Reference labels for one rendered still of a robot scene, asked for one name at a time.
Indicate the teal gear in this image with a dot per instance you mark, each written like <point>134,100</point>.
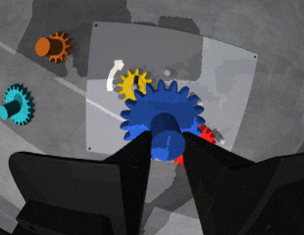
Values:
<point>18,105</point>

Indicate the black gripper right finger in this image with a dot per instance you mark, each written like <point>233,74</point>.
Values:
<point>230,191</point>

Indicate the orange gear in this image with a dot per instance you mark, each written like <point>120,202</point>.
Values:
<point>57,47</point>

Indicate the yellow gear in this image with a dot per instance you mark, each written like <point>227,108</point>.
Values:
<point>133,78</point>

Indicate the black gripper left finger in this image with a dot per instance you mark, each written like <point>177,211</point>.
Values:
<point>115,187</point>

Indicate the grey flat board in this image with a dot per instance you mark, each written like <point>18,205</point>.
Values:
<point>219,73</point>

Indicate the white curved arrow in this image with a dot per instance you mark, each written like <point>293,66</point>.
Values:
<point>118,65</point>

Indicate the red gear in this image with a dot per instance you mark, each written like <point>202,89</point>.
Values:
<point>207,135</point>

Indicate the blue gear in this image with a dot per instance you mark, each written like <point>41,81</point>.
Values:
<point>167,113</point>

